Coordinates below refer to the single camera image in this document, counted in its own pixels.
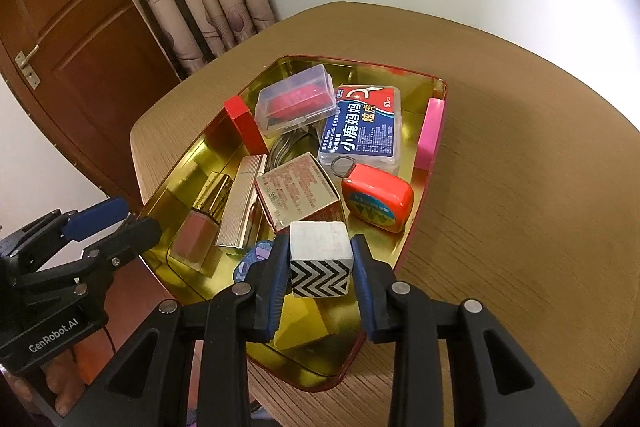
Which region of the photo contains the yellow striped small box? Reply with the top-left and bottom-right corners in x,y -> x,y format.
272,294 -> 331,353

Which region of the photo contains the clear floss box blue label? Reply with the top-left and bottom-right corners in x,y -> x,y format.
317,84 -> 403,178

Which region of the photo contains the red tape measure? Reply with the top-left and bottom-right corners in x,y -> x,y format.
332,157 -> 415,234

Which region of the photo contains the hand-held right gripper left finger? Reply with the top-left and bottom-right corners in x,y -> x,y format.
65,234 -> 293,427

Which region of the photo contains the pink lip gloss gold cap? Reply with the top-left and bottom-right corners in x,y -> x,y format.
170,172 -> 236,272

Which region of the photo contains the brass door handle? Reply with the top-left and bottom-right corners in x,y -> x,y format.
15,46 -> 41,88

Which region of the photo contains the gold ribbed lighter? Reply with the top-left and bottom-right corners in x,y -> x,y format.
215,154 -> 269,250

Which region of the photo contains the red tin box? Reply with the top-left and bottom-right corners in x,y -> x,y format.
135,55 -> 449,392

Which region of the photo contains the red rectangular box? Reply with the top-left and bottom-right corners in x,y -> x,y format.
223,96 -> 271,156

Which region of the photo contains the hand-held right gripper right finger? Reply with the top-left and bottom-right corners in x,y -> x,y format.
350,234 -> 583,427

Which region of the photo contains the clear case red insert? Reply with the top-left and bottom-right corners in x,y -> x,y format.
255,64 -> 337,138

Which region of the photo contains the metal spring clip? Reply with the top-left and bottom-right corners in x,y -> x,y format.
269,129 -> 323,172

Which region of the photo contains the person's left hand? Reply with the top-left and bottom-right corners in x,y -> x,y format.
47,344 -> 88,418

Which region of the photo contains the blue patterned tape roll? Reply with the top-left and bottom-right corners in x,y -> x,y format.
232,239 -> 275,283

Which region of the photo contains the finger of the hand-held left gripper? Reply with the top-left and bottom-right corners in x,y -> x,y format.
22,217 -> 163,306
0,198 -> 130,278

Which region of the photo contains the white cube zigzag side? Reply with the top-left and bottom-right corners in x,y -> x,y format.
289,221 -> 353,299

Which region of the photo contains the brown wooden door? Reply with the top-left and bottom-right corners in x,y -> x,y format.
0,0 -> 183,208

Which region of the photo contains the brown and red cardboard box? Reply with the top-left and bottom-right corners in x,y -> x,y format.
254,153 -> 343,232

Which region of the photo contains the pink rectangular box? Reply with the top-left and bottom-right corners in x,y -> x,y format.
414,98 -> 446,172

